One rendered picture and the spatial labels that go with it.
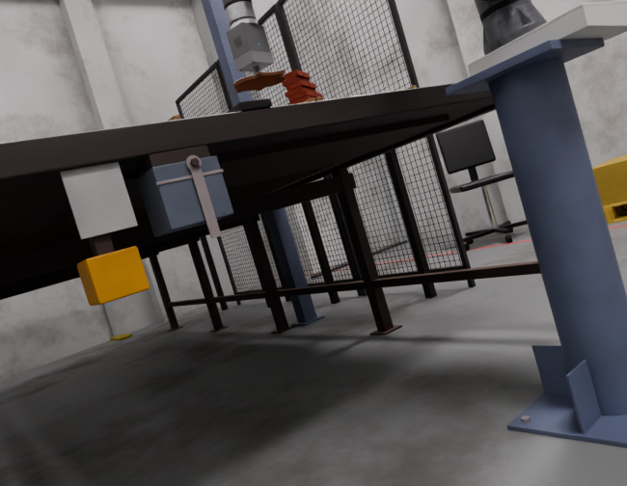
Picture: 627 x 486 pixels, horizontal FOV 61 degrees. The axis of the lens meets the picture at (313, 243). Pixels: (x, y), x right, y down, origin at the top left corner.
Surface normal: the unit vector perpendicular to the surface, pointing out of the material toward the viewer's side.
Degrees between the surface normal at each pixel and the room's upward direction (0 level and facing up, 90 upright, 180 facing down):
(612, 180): 90
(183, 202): 90
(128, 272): 90
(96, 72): 90
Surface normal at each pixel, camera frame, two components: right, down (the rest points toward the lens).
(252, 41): 0.76, -0.19
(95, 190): 0.57, -0.13
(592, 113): -0.75, 0.25
